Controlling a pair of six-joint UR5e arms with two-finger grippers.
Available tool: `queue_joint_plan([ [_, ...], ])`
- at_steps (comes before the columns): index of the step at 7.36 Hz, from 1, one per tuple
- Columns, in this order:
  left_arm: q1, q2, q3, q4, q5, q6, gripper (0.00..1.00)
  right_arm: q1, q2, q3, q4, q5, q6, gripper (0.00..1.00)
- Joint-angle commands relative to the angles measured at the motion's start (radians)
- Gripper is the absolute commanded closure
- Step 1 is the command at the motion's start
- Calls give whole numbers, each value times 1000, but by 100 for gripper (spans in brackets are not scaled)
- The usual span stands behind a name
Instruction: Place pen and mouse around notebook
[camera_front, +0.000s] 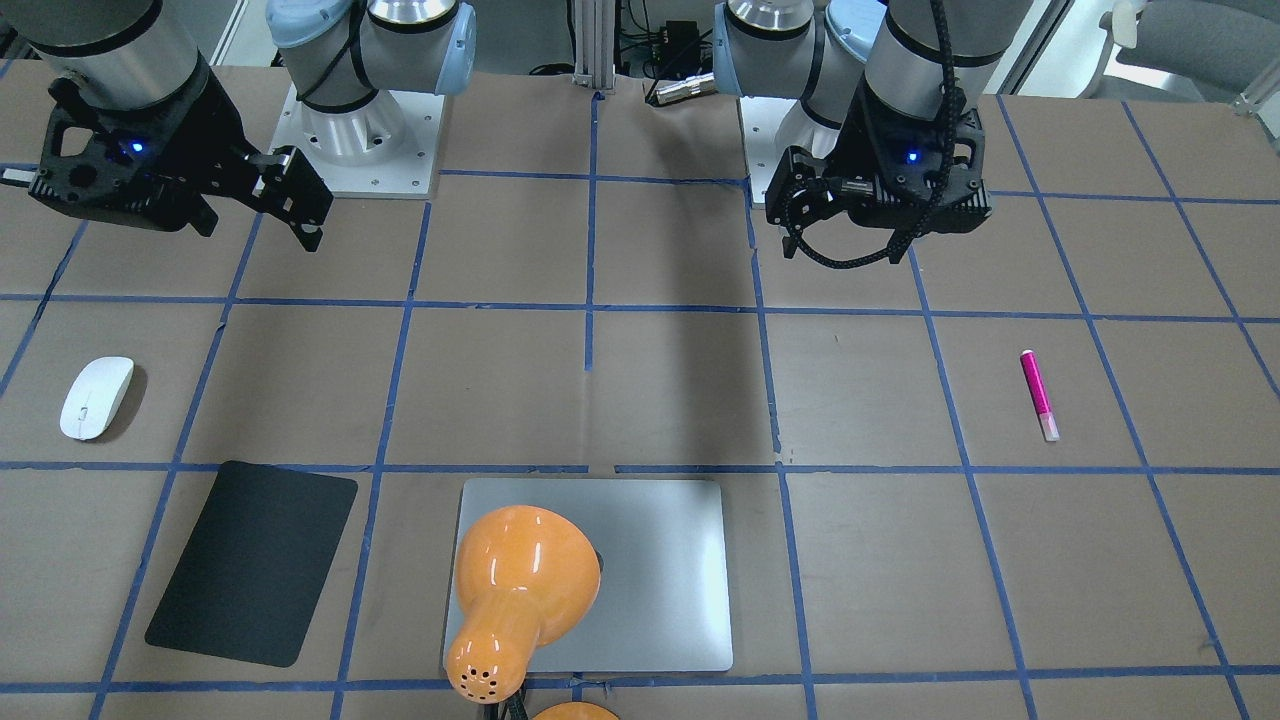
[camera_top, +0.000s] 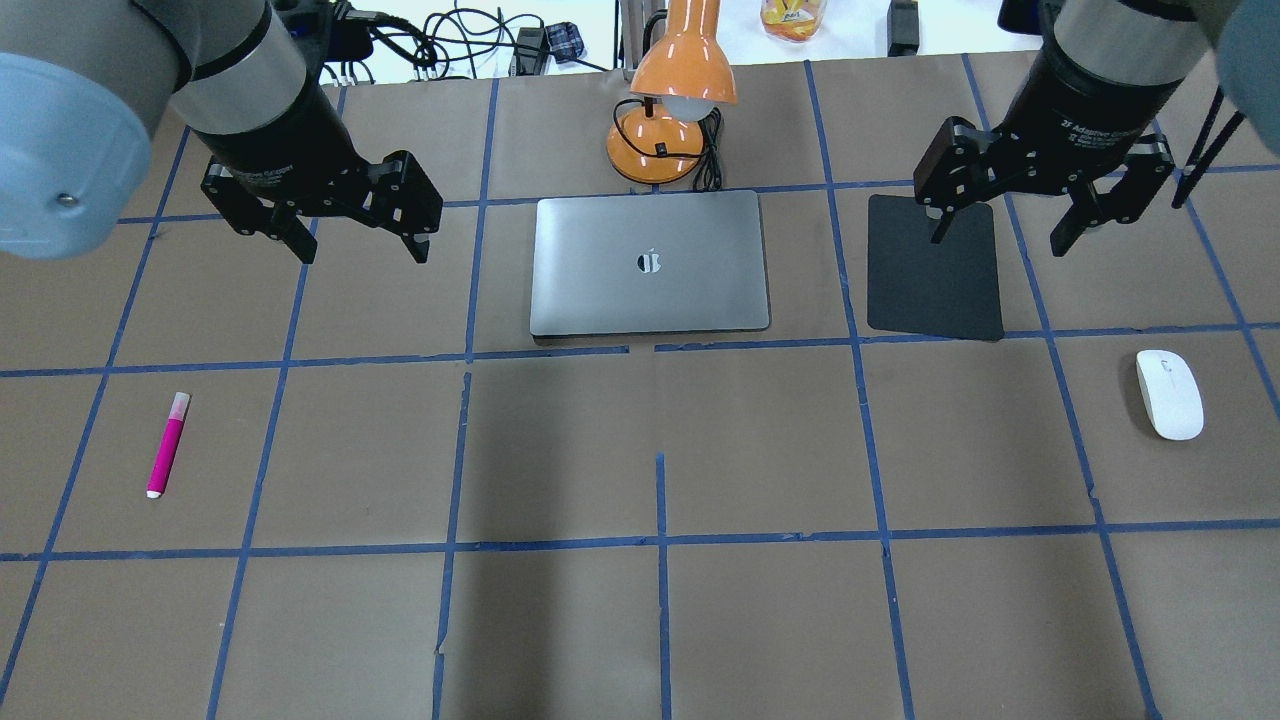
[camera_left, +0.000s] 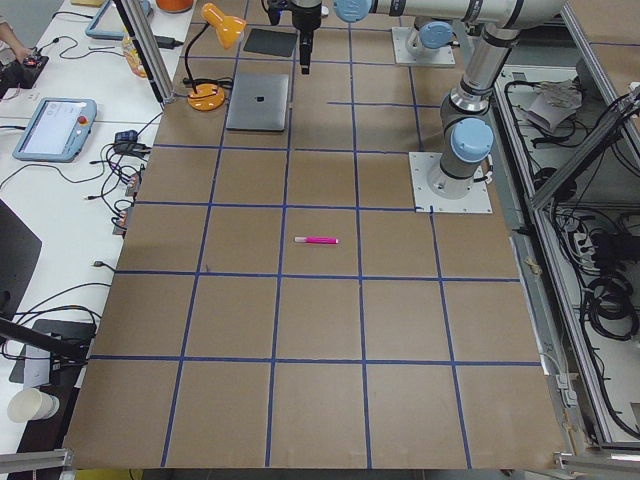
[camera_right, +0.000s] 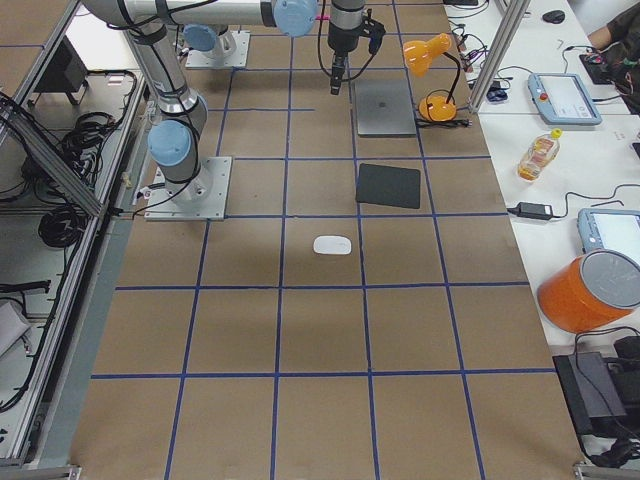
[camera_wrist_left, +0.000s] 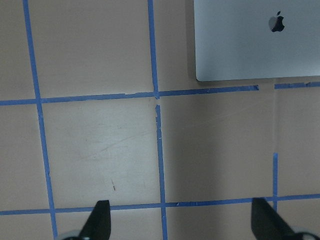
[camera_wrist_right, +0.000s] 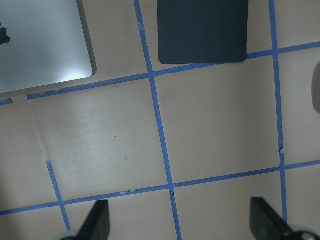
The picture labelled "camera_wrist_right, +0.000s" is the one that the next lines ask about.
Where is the white computer mouse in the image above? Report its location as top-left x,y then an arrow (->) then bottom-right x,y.
311,63 -> 320,113

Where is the black mousepad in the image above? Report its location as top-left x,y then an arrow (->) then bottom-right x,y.
157,0 -> 249,65

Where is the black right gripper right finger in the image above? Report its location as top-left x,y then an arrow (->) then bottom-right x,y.
250,197 -> 294,240

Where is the silver laptop notebook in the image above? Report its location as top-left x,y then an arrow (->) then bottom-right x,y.
0,0 -> 94,94

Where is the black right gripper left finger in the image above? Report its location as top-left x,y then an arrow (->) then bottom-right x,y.
75,199 -> 110,240

